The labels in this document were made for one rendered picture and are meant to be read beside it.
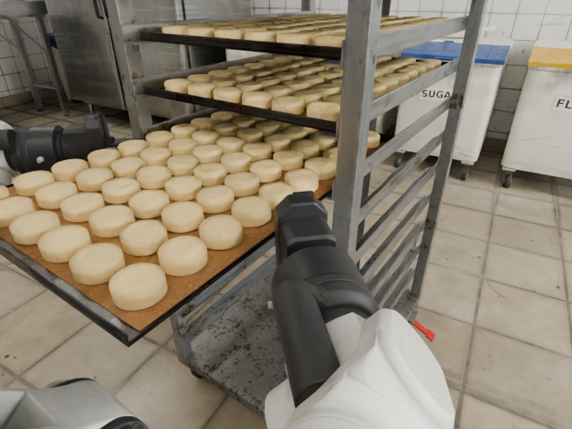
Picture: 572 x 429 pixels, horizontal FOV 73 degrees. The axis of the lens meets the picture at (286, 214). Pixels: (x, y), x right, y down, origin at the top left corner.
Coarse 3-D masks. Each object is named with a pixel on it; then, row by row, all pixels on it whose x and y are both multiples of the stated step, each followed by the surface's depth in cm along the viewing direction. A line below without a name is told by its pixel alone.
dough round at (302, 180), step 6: (288, 174) 57; (294, 174) 57; (300, 174) 57; (306, 174) 57; (312, 174) 57; (288, 180) 55; (294, 180) 55; (300, 180) 55; (306, 180) 55; (312, 180) 55; (294, 186) 55; (300, 186) 55; (306, 186) 55; (312, 186) 55
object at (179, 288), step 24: (336, 144) 74; (96, 192) 56; (96, 240) 45; (48, 264) 41; (216, 264) 41; (96, 288) 38; (168, 288) 38; (192, 288) 38; (120, 312) 35; (144, 312) 35
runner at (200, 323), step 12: (264, 264) 128; (252, 276) 124; (264, 276) 125; (240, 288) 120; (216, 300) 111; (228, 300) 115; (204, 312) 108; (216, 312) 111; (192, 324) 105; (204, 324) 107; (180, 336) 102; (192, 336) 103
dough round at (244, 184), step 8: (232, 176) 56; (240, 176) 56; (248, 176) 56; (256, 176) 56; (232, 184) 54; (240, 184) 54; (248, 184) 54; (256, 184) 55; (240, 192) 54; (248, 192) 54; (256, 192) 55
